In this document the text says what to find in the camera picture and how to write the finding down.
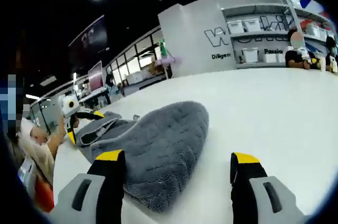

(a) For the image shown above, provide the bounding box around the row of white storage boxes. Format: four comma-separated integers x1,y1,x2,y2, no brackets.
227,19,334,63

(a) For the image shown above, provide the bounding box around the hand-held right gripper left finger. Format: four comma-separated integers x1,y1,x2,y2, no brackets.
50,149,126,224

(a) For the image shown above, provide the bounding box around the white cabinet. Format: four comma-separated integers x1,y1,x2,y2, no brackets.
124,72,167,90

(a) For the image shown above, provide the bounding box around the grey metal shelf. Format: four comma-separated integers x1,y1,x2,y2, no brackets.
290,4,338,59
221,0,305,70

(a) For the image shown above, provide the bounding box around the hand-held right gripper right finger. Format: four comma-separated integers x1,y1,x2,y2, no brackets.
229,152,309,224

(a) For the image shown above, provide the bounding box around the dark hanging screen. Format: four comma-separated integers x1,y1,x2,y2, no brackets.
68,15,109,59

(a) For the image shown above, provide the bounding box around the green hanging decoration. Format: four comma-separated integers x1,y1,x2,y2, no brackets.
158,39,168,57

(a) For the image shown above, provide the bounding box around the monitor desk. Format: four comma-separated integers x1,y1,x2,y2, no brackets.
79,88,112,109

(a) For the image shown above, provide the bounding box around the white chest device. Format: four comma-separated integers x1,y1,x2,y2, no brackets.
17,159,36,191

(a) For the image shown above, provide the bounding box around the red white blue flag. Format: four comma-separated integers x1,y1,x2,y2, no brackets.
298,0,331,24

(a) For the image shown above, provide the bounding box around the pink monitor screen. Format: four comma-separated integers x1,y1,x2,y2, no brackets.
88,61,107,94

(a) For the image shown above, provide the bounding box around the person's own torso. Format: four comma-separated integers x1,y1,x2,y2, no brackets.
7,118,56,213

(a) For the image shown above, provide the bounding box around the lavender padded roll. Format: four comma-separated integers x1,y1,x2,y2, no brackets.
154,57,183,67

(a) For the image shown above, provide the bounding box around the grey towel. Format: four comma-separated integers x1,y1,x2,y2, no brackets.
75,100,210,213

